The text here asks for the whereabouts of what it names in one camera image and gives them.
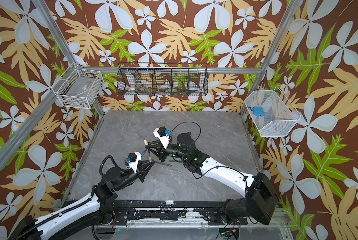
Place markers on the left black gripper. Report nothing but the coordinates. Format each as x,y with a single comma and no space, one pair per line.
141,168

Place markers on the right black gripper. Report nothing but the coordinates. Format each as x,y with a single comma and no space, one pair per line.
161,149

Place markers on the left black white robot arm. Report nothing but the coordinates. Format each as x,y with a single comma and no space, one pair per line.
96,208

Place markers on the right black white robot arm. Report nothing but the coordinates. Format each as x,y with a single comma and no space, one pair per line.
259,198

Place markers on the green pen left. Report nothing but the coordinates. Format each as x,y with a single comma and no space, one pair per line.
164,164

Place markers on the blue object in basket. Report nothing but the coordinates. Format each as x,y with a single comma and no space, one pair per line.
257,111

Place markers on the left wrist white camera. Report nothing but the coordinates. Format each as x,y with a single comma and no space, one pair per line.
132,161

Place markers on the wrist white camera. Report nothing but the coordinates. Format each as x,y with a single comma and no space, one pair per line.
163,134
132,161

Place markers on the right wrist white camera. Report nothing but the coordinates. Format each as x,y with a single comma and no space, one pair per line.
163,134

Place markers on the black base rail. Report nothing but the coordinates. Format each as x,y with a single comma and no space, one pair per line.
122,212

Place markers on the black wire basket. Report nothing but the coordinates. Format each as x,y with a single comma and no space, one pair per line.
166,79

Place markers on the white wire basket left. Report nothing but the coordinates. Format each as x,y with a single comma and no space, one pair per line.
78,87

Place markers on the white wire basket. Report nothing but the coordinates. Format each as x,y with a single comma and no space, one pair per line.
280,114
78,87

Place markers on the white wire basket right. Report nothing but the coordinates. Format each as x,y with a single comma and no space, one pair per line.
280,114

